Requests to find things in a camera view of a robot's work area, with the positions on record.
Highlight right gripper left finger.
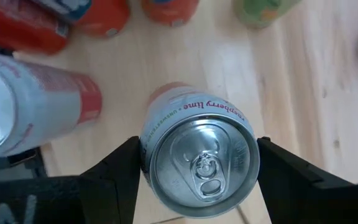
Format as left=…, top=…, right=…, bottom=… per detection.
left=79, top=136, right=142, bottom=224

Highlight red cola can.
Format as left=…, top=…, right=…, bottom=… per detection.
left=73, top=0, right=132, bottom=39
left=0, top=0, right=71, bottom=56
left=140, top=0, right=200, bottom=27

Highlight green beverage can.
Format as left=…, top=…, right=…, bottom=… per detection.
left=232, top=0, right=303, bottom=30

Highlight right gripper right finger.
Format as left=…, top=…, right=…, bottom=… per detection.
left=256, top=136, right=323, bottom=224

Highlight silver diet cola can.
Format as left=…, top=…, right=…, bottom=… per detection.
left=31, top=0, right=93, bottom=24

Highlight raspberry lime beverage can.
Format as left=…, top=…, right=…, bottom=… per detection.
left=139, top=81, right=260, bottom=218
left=0, top=52, right=103, bottom=157

